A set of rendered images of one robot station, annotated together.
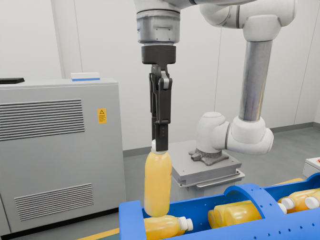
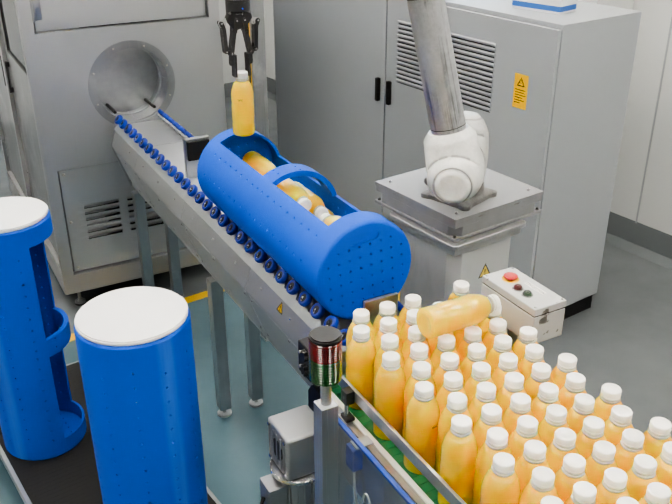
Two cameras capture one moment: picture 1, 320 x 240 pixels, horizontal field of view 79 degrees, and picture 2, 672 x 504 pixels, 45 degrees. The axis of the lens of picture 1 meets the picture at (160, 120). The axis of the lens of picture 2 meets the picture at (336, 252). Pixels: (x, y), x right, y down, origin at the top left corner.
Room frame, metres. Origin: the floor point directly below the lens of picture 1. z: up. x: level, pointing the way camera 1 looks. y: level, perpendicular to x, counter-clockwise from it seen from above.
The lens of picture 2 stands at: (0.03, -2.53, 2.08)
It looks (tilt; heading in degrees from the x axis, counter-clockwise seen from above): 26 degrees down; 74
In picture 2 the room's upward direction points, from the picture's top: straight up
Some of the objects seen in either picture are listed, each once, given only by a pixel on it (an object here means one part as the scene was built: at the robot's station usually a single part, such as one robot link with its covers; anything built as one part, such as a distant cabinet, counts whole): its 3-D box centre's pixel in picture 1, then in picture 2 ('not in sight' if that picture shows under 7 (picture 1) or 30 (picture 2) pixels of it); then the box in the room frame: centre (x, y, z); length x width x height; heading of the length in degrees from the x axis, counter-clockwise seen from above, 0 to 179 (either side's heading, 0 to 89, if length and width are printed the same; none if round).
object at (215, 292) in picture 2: not in sight; (219, 349); (0.33, 0.20, 0.31); 0.06 x 0.06 x 0.63; 13
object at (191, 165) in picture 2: not in sight; (198, 157); (0.34, 0.49, 1.00); 0.10 x 0.04 x 0.15; 13
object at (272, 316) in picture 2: not in sight; (229, 234); (0.40, 0.22, 0.79); 2.17 x 0.29 x 0.34; 103
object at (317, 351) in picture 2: not in sight; (325, 347); (0.37, -1.26, 1.23); 0.06 x 0.06 x 0.04
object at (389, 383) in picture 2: not in sight; (389, 397); (0.54, -1.14, 0.99); 0.07 x 0.07 x 0.19
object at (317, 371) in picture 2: not in sight; (325, 366); (0.37, -1.26, 1.18); 0.06 x 0.06 x 0.05
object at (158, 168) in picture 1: (157, 179); (242, 105); (0.44, 0.01, 1.34); 0.07 x 0.07 x 0.19
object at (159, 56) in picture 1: (158, 67); (238, 13); (0.44, 0.00, 1.62); 0.08 x 0.07 x 0.09; 13
